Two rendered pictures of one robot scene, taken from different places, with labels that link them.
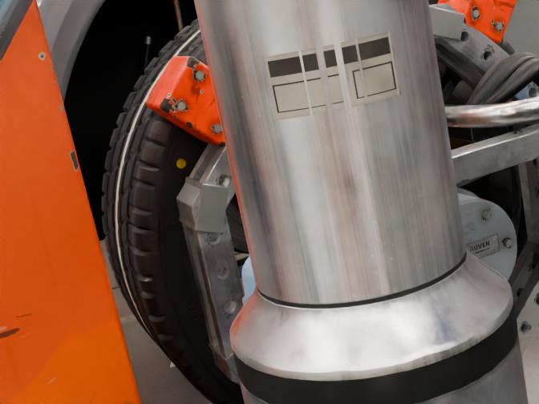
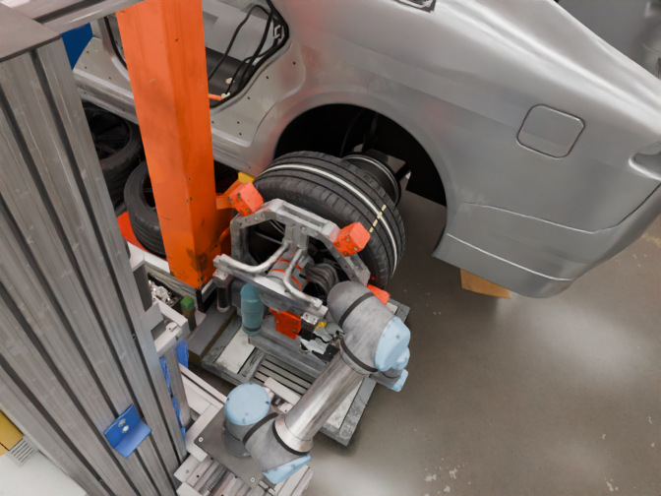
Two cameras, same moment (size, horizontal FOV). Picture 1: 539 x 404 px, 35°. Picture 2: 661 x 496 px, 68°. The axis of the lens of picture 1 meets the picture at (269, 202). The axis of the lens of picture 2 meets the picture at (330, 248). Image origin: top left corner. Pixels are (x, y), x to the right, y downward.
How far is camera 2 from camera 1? 1.47 m
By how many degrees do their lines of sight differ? 47
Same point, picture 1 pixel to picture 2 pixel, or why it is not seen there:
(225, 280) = (235, 242)
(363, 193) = not seen: hidden behind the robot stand
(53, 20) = (287, 105)
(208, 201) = (234, 224)
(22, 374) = (169, 227)
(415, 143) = not seen: hidden behind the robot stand
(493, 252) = (279, 303)
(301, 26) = not seen: hidden behind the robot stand
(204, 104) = (239, 205)
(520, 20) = (486, 226)
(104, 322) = (189, 232)
